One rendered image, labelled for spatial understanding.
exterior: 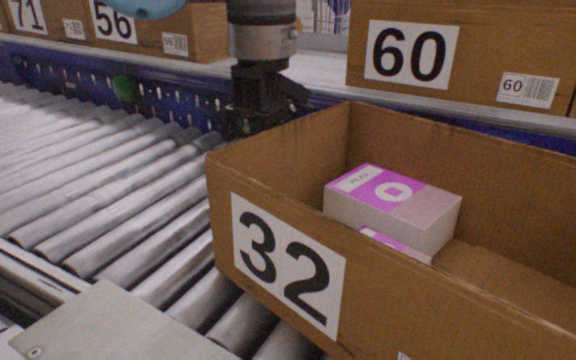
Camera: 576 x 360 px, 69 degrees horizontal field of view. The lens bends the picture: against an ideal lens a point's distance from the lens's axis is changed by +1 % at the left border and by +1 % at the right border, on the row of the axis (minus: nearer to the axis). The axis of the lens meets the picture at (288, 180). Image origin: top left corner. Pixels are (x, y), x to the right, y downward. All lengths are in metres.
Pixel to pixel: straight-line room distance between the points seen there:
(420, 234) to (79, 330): 0.42
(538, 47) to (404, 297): 0.54
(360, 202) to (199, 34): 0.66
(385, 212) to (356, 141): 0.17
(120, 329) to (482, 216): 0.49
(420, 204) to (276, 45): 0.28
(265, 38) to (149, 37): 0.68
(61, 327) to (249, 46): 0.40
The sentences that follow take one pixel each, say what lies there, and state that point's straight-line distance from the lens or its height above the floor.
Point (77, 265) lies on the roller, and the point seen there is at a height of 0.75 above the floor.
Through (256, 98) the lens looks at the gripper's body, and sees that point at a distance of 0.57.
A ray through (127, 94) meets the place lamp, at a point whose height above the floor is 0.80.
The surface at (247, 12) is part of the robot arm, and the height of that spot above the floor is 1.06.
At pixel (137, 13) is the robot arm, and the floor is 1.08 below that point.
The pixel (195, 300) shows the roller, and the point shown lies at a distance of 0.54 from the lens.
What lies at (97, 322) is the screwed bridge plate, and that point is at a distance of 0.55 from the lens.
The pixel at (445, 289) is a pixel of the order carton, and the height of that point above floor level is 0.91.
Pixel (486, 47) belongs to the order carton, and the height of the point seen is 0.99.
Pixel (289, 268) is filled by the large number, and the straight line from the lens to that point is 0.44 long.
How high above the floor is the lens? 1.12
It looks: 29 degrees down
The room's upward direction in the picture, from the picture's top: straight up
